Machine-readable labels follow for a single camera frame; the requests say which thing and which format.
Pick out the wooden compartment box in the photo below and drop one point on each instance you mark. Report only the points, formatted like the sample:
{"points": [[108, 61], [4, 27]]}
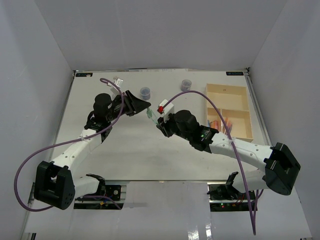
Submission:
{"points": [[232, 103]]}

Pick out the orange highlighter pen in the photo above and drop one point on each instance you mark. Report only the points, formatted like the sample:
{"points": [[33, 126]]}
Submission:
{"points": [[226, 125]]}

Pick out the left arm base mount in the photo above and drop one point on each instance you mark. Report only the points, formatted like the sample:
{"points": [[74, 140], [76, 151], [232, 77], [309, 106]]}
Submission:
{"points": [[105, 193]]}

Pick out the pink highlighter pen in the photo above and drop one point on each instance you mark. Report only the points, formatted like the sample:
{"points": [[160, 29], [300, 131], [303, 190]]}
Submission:
{"points": [[230, 126]]}

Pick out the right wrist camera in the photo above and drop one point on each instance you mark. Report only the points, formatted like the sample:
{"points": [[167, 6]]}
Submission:
{"points": [[165, 108]]}

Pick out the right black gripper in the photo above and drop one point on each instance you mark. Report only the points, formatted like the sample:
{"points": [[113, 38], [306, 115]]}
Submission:
{"points": [[163, 124]]}

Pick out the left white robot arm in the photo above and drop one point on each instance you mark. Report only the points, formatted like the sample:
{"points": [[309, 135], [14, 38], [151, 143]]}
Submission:
{"points": [[55, 182]]}

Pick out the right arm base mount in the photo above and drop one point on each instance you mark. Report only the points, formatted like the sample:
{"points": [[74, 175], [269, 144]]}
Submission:
{"points": [[223, 197]]}

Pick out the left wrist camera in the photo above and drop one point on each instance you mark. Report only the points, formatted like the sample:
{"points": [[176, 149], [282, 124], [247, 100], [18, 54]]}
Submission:
{"points": [[117, 86]]}

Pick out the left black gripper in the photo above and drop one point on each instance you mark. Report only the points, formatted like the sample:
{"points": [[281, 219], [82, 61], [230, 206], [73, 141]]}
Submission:
{"points": [[134, 104]]}

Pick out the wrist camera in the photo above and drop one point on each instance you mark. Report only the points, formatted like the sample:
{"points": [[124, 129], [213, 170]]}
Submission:
{"points": [[165, 108], [117, 86]]}

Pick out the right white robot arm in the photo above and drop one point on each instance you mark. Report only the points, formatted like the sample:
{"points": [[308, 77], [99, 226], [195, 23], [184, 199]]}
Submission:
{"points": [[276, 166]]}

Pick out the green highlighter pen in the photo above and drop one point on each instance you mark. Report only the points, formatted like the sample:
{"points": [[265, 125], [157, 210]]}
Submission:
{"points": [[151, 115]]}

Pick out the clear clip jar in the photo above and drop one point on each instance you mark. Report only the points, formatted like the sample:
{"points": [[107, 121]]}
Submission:
{"points": [[186, 85], [145, 93]]}

